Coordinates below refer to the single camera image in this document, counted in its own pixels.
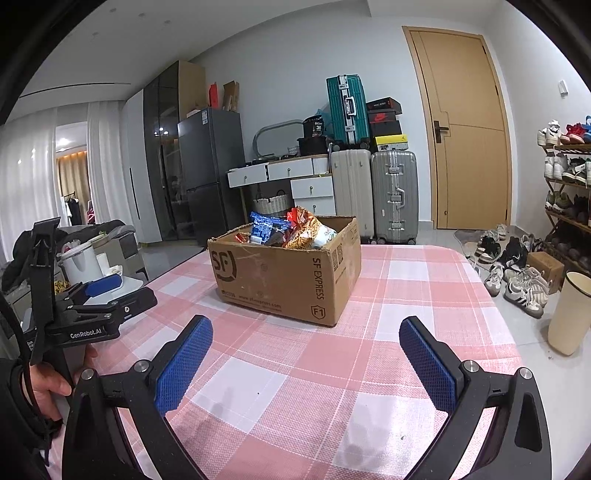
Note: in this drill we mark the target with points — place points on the tall flat cardboard box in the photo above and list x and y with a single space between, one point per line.
191 87

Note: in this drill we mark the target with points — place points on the white cup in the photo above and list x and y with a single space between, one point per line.
102 265

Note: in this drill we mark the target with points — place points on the yellow plastic bag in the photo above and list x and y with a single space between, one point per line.
59 287

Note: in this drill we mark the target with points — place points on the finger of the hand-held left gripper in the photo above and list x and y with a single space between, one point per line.
99 287
134 304

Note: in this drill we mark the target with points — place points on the black red shoe box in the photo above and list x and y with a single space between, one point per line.
382 122

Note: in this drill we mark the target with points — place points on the grey box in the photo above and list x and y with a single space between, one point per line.
117 244

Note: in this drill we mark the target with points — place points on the wooden shoe rack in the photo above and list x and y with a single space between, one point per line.
572 147

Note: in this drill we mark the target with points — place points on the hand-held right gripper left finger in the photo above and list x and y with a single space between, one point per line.
182 364

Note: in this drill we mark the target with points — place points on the red paper bag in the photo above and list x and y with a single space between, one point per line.
214 96

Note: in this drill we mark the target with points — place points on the cream waste bin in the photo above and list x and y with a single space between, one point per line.
570 314

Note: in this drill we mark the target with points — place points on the black storage basket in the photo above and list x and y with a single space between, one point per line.
311 146

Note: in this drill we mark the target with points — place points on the beige suitcase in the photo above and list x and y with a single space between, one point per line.
353 194

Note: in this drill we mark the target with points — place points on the white pot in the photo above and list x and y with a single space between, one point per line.
78 265

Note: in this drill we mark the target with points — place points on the large cardboard box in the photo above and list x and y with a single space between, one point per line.
277 281

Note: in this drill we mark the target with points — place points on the dark grey fridge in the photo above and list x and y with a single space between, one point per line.
207 152

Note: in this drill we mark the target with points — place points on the black box white label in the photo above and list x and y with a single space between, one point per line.
314 127

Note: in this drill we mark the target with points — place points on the small cardboard box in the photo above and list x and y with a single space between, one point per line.
545 270

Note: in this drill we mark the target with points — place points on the grey white woven basket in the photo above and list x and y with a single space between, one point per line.
272 205

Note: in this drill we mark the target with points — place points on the teal suitcase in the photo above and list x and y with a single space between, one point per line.
362 115

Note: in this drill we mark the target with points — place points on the grey door mat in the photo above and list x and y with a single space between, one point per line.
466 235

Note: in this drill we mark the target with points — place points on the white wardrobe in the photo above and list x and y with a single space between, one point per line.
136 184

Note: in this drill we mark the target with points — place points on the wooden door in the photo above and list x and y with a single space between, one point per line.
461 83

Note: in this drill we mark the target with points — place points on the brown paper bag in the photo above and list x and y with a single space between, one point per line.
231 96

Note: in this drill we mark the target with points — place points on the blue snack packet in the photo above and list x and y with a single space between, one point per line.
265 228

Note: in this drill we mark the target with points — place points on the person's left hand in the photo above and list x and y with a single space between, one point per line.
44 392

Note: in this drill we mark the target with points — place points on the person's left forearm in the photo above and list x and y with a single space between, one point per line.
18 438

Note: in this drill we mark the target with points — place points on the hanging clothes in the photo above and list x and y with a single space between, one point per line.
74 210

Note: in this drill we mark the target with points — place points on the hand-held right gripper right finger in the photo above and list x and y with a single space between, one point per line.
429 364

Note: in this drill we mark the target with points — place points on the pink checkered tablecloth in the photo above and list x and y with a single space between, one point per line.
415 295

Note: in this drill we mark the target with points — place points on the white side table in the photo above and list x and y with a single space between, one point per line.
134 282

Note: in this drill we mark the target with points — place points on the white desk with drawers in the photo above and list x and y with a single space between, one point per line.
311 187

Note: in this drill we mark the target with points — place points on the pile of sneakers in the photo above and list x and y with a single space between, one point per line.
526 290

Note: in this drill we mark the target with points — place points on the dark glass cabinet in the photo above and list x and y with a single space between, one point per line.
159 138

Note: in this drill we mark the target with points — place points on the black bag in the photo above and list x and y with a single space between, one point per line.
18 258

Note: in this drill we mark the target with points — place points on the silver suitcase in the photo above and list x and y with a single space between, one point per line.
383 198

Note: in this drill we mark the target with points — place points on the white sheer curtain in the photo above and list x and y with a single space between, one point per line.
106 161

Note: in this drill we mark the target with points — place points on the silver curved metal frame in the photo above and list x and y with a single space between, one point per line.
281 123

